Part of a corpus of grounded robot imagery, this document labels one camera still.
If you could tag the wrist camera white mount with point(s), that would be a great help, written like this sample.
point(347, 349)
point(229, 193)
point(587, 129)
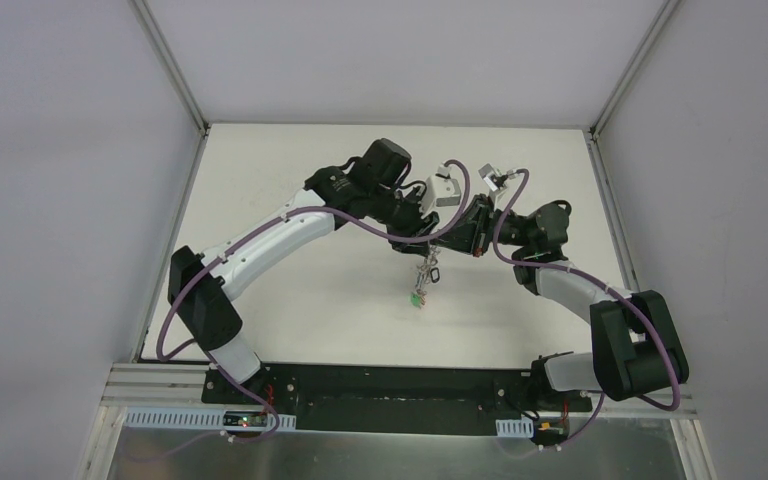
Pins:
point(440, 192)
point(496, 181)

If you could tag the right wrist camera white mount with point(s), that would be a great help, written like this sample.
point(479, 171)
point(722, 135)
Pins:
point(496, 181)

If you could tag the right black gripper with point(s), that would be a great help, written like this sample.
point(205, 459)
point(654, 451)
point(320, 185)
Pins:
point(479, 221)

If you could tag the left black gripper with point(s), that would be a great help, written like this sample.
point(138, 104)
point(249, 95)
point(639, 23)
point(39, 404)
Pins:
point(423, 225)

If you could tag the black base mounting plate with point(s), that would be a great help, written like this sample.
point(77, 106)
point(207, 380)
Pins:
point(402, 400)

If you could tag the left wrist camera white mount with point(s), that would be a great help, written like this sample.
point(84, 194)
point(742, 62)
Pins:
point(440, 192)

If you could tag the large metal keyring disc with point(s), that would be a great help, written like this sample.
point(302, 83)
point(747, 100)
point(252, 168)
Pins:
point(422, 281)

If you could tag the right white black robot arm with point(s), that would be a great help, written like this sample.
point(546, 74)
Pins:
point(635, 348)

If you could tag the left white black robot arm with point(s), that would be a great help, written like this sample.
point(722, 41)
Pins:
point(203, 286)

